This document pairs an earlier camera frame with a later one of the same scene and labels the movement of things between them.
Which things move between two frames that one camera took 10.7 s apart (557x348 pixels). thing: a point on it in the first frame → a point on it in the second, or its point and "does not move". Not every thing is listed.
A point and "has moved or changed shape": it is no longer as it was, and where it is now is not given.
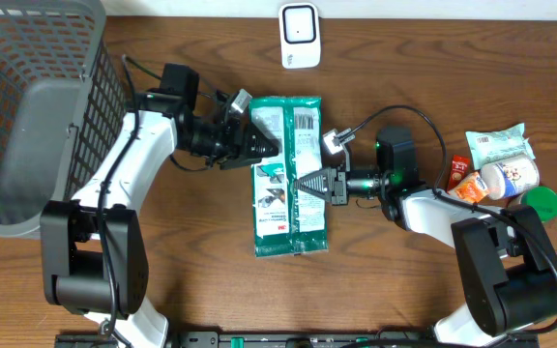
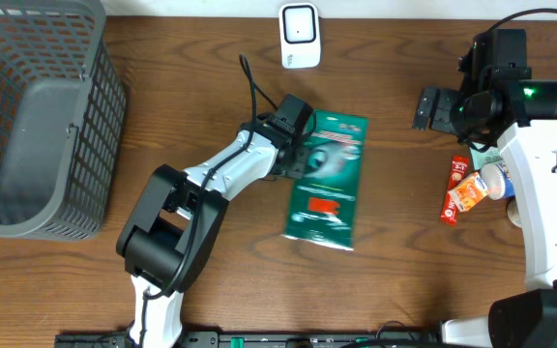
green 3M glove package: [288, 219] has moved or changed shape
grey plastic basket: [46, 94] does not move
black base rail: [292, 340] does not move
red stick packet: [460, 166] does not move
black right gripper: [340, 194] → [444, 120]
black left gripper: [238, 157] → [300, 173]
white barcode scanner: [300, 34] does not move
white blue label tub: [511, 177] does not move
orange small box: [471, 188] does not move
